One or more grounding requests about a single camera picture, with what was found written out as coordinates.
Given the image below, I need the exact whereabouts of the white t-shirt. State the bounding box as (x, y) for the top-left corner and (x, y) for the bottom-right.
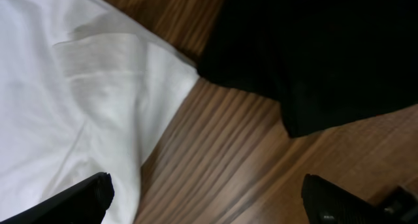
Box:
(1, 0), (198, 223)

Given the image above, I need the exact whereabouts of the black garment on right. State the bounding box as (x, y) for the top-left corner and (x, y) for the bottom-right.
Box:
(197, 0), (417, 137)

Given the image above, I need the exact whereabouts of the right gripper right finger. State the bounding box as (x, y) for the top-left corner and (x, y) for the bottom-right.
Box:
(301, 174), (417, 224)

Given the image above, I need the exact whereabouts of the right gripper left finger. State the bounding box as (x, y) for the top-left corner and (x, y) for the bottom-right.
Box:
(1, 172), (115, 224)

